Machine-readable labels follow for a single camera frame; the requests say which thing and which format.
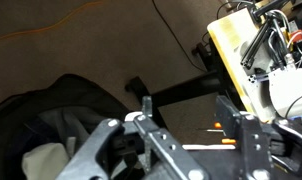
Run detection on black floor cable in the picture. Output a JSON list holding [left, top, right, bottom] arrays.
[[151, 0, 206, 73]]

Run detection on orange floor cable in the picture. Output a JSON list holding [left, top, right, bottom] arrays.
[[0, 0, 105, 44]]

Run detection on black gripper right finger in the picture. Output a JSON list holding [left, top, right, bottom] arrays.
[[216, 95, 302, 180]]

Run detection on black metal rail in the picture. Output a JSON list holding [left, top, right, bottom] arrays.
[[240, 18, 271, 68], [245, 21, 276, 70]]

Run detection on black mesh washing basket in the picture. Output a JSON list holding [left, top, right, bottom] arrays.
[[0, 73, 132, 180]]

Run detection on black table frame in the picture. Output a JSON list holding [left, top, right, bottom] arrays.
[[125, 42, 233, 129]]

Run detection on light blue jean trousers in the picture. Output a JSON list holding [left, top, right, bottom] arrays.
[[21, 106, 104, 180]]

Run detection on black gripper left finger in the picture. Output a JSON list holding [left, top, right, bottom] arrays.
[[55, 96, 205, 180]]

